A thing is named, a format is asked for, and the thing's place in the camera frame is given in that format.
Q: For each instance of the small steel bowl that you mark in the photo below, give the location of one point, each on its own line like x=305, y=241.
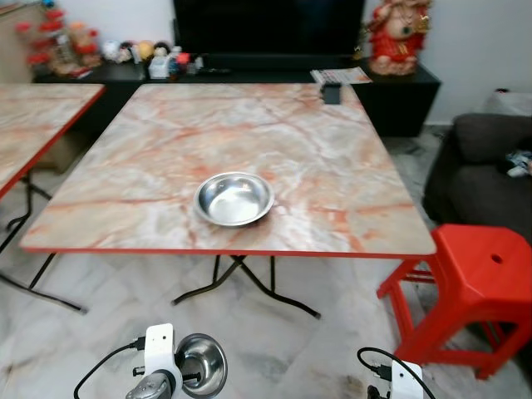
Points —
x=212, y=357

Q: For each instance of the red plastic stool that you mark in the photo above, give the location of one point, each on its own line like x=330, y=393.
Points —
x=474, y=266

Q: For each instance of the wide steel bowl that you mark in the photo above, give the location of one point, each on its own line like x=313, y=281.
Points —
x=234, y=199

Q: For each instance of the dark grey sofa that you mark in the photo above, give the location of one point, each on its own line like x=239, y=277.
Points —
x=474, y=183

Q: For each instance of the white plush toy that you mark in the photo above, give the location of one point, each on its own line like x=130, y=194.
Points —
x=519, y=164

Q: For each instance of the black television console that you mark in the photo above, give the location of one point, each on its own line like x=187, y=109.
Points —
x=399, y=100

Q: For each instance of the white blue box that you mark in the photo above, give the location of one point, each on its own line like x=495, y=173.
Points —
x=160, y=68

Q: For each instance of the small red box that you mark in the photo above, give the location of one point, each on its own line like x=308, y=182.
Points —
x=182, y=60

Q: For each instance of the light grey cloth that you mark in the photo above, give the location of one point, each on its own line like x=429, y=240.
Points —
x=511, y=104

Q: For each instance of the colourful magazine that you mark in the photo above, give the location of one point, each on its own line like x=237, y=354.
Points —
x=353, y=76

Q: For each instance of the dark-haired doll figurine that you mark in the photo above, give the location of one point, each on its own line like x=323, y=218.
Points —
x=128, y=52

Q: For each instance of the black round figurine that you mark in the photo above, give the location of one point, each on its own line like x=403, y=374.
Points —
x=164, y=48

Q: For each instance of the yellow round figurine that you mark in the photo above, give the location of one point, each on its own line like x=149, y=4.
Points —
x=145, y=49

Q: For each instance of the white round figurine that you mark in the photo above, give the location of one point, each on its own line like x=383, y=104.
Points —
x=111, y=52

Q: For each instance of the clear jar orange lid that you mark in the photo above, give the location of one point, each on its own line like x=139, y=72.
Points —
x=81, y=40

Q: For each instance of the red seated statue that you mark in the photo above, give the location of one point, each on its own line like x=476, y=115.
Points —
x=397, y=41

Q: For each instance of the large clear jar red lid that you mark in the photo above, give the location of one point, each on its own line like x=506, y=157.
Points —
x=60, y=41

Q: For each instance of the black flat television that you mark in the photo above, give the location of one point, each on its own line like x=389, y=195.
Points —
x=266, y=25

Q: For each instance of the slim clear jar red lid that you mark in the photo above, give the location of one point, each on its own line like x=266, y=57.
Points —
x=29, y=40

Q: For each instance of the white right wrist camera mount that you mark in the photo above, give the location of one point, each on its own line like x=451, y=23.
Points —
x=406, y=382

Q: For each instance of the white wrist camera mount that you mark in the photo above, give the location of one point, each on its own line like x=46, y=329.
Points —
x=158, y=349
x=406, y=382

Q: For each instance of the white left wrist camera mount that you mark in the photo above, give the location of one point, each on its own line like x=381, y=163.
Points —
x=158, y=349

